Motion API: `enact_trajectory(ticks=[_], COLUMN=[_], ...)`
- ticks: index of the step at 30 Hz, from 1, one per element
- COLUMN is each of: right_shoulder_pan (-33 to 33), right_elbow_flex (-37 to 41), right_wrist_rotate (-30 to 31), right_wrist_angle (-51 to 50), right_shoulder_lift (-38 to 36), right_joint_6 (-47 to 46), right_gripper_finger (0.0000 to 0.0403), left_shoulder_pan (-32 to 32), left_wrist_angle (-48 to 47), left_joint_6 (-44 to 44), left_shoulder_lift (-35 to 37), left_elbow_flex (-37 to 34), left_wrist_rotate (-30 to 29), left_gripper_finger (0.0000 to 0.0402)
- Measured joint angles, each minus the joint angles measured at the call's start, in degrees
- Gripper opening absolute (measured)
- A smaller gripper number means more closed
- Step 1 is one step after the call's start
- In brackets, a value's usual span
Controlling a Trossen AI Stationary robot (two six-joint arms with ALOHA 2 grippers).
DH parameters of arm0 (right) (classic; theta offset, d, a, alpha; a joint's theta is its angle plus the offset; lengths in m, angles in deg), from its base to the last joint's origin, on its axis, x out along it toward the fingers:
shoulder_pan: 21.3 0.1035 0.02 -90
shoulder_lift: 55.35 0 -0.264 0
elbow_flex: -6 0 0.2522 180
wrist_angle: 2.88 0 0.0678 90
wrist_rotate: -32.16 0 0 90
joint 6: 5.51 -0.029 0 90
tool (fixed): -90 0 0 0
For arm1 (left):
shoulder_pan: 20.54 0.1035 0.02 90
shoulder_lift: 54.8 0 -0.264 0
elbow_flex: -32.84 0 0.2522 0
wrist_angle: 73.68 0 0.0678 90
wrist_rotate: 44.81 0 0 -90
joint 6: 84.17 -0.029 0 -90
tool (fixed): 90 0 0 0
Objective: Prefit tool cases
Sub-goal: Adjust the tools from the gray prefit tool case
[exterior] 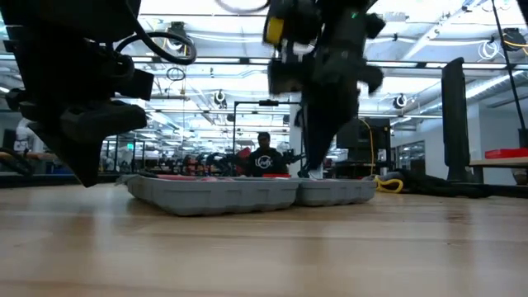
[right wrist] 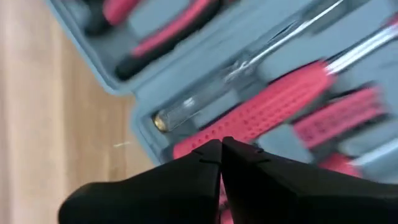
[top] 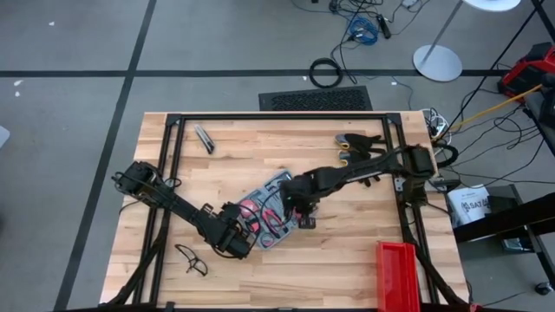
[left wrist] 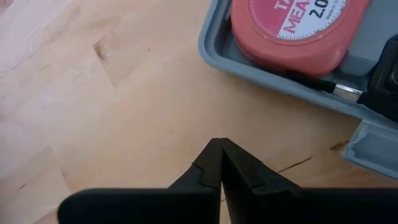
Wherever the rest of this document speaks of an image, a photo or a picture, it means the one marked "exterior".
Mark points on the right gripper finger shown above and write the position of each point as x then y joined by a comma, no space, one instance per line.
326,128

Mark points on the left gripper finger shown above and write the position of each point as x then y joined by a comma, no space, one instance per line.
103,119
53,142

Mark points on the grey plastic tool case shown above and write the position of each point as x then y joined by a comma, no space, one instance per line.
227,196

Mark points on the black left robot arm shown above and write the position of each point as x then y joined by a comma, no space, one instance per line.
62,16

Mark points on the black background robot arm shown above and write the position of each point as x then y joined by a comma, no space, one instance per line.
295,158

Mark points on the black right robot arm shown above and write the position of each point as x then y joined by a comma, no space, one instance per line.
338,20

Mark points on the wooden background bench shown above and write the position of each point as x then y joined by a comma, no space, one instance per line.
24,156

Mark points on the black background monitor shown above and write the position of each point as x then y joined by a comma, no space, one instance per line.
359,134

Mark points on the small red tray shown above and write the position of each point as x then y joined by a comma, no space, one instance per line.
276,175

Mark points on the person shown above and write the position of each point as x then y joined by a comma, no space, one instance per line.
264,161

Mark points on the black glove grey cuff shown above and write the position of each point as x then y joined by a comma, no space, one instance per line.
389,176

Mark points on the black glove yellow cuff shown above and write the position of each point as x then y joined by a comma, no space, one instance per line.
429,183

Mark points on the wooden background table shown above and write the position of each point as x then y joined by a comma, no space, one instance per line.
499,161

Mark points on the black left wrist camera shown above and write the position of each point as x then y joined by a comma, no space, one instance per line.
136,84

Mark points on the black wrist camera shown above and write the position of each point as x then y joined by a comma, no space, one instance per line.
284,76
136,84

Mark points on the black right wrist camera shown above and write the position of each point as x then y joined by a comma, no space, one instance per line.
284,76

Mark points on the black frame-mounted camera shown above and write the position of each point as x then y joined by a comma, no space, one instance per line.
268,103

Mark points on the black background frame station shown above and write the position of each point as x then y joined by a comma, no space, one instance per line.
247,102

